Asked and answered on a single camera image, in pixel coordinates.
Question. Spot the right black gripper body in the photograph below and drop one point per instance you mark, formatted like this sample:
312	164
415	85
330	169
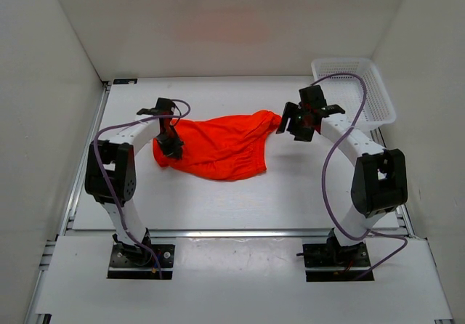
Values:
300	115

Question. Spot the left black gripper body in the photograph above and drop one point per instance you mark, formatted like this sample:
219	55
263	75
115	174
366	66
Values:
171	132

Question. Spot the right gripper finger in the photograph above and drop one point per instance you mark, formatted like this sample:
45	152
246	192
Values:
300	131
289	118

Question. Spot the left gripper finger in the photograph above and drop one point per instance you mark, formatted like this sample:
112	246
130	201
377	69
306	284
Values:
164	143
173	148

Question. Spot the orange shorts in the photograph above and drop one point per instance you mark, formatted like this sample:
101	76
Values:
227	149

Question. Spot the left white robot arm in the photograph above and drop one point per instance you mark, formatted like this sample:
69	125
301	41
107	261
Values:
111	178

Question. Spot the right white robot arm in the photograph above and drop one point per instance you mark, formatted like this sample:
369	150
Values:
379	183

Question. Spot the white plastic basket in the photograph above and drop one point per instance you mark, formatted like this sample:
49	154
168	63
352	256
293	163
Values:
347	92

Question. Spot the black corner label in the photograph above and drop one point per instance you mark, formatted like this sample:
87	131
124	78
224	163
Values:
125	81

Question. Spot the aluminium left rail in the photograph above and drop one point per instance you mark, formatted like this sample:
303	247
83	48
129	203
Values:
78	182

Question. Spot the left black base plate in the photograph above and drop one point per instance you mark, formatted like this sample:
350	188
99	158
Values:
124	265

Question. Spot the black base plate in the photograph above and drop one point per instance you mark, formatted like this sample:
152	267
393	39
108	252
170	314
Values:
323	265
124	265

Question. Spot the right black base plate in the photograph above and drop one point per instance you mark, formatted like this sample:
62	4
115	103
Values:
323	265

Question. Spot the aluminium front rail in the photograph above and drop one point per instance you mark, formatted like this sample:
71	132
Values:
254	233

